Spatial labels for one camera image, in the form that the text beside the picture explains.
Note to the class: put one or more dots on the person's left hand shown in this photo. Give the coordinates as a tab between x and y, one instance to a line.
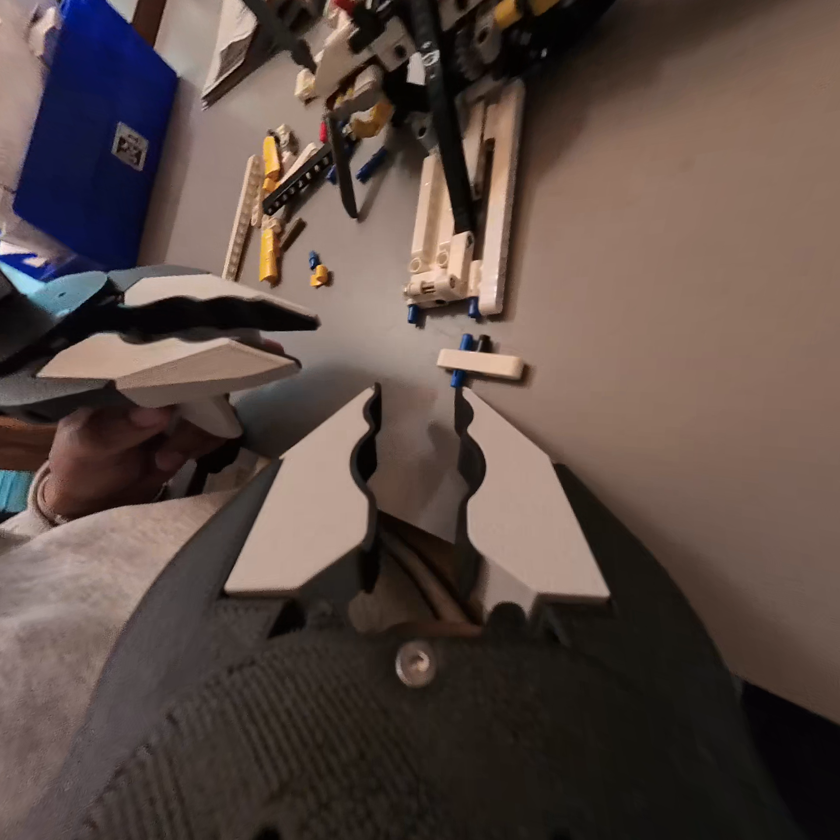
111	453

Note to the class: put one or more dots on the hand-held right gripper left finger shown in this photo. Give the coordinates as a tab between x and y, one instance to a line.
308	525

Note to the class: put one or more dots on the dark tan lego axle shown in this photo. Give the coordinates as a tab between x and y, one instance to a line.
293	233

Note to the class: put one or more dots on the yellow curved lego panel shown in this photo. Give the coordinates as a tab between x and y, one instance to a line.
269	256

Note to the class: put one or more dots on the small yellow lego piece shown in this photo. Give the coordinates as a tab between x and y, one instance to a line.
319	275

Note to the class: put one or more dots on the white beam with blue pins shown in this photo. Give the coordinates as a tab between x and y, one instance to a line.
479	364

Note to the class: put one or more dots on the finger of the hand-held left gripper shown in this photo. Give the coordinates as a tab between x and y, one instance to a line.
184	367
210	292

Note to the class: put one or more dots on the person's left forearm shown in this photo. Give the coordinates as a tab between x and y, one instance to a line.
98	564

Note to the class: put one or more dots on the zebra striped lego helicopter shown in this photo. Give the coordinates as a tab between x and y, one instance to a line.
420	39

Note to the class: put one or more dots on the blue plastic bin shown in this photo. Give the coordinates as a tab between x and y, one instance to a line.
92	98

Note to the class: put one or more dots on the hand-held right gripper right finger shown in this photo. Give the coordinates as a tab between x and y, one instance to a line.
531	525

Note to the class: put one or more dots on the long black lego beam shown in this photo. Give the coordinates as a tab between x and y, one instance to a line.
298	178

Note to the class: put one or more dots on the open instruction booklet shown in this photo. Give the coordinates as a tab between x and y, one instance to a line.
229	52

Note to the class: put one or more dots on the pile of lego pieces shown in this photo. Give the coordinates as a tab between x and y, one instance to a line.
243	210

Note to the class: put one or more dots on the white lego skid assembly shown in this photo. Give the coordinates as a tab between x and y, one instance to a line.
436	262

